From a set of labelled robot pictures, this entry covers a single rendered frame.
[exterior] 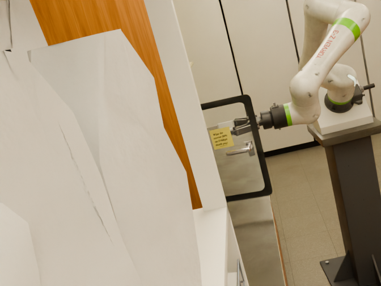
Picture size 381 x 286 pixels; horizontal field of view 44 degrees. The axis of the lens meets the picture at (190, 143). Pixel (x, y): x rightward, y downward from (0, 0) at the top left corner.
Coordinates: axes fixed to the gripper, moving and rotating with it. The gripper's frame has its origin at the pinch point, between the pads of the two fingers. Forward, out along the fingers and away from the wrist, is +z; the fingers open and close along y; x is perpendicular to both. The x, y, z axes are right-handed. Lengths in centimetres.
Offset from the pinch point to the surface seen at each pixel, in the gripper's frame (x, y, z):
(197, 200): 17.4, 25.8, 13.1
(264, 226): 28.6, 34.1, -9.2
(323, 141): 29, -43, -44
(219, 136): -3.1, 19.3, -0.1
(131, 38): -45, 26, 20
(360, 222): 82, -50, -56
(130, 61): -47, 134, -4
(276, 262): 29, 59, -11
